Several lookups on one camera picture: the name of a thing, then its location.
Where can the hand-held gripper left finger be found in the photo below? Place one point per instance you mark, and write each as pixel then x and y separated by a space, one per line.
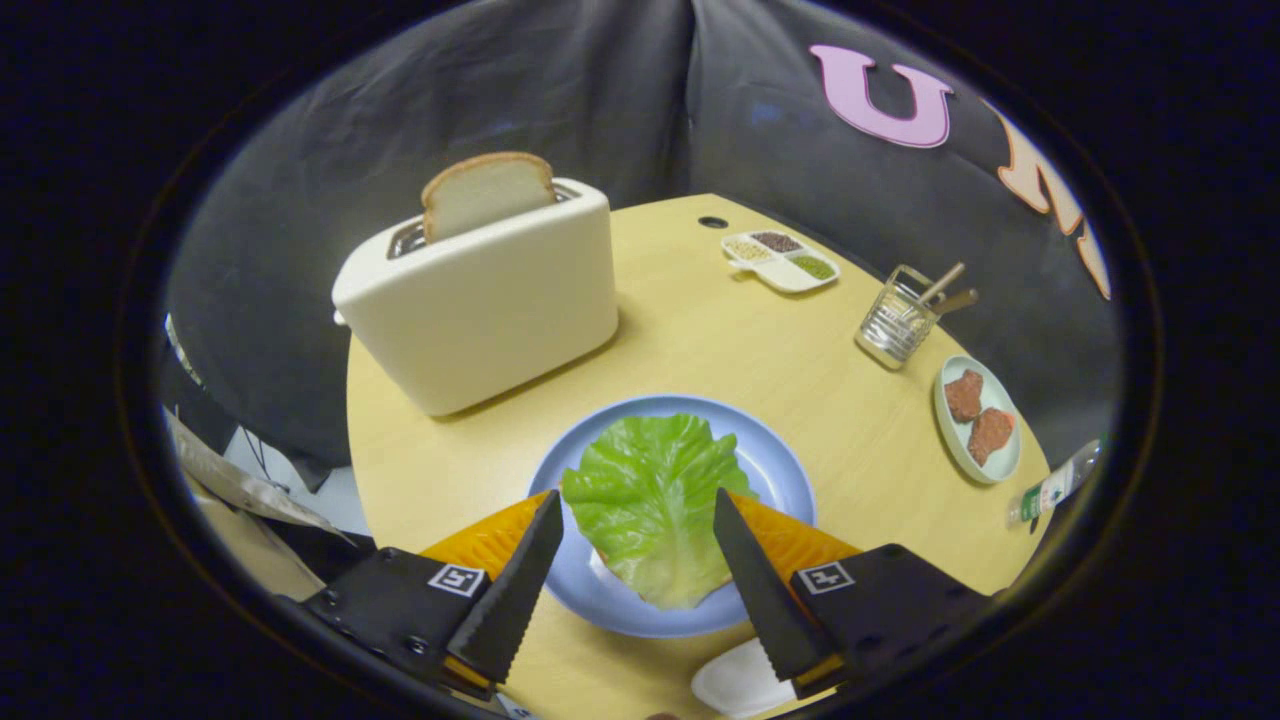
pixel 510 600

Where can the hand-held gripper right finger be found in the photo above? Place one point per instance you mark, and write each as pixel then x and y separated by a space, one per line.
pixel 765 600

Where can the green lettuce leaf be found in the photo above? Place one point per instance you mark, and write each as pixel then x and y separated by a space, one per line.
pixel 650 500

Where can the plain bread slice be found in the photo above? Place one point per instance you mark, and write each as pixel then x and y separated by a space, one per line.
pixel 485 195

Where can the white bowl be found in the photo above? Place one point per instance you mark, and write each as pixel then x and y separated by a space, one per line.
pixel 735 680

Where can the blue plate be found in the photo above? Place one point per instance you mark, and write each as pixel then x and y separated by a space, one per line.
pixel 770 470

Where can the pale green plate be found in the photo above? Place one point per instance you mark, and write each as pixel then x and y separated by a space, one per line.
pixel 958 445

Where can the brown meat patty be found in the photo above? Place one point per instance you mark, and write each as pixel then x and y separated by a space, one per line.
pixel 990 436
pixel 964 395

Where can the white toaster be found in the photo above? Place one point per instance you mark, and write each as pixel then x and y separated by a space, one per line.
pixel 480 310

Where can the silver foil bag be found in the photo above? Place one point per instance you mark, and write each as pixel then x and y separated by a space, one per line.
pixel 240 485

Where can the clear plastic water bottle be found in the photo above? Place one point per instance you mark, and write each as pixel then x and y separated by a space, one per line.
pixel 1050 490

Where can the white divided condiment dish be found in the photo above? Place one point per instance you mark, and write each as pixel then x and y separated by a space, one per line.
pixel 785 270

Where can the black backdrop cloth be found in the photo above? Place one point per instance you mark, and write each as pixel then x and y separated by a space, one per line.
pixel 400 120

